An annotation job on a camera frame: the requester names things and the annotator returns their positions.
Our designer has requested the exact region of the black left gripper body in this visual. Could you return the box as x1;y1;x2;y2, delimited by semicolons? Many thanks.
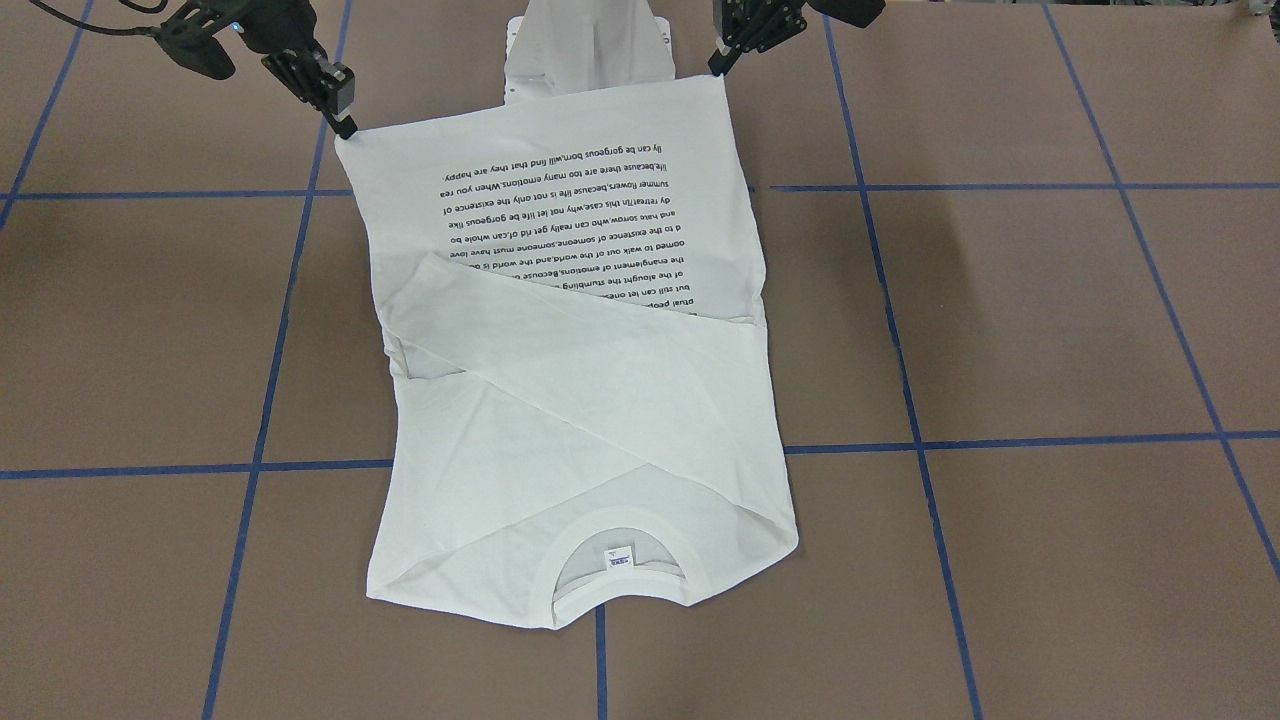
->
708;1;806;77

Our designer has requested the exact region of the white long-sleeve printed shirt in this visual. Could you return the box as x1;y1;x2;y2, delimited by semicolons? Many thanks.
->
335;76;799;629

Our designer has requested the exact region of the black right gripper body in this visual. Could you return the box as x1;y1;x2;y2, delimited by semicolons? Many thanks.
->
262;47;358;140

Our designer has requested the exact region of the white camera mast with base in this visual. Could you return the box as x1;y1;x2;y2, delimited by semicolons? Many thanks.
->
504;1;675;105

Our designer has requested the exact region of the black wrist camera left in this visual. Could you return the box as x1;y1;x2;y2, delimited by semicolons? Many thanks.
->
808;0;887;29

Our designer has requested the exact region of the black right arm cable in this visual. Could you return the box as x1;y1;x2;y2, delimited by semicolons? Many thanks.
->
29;0;172;38

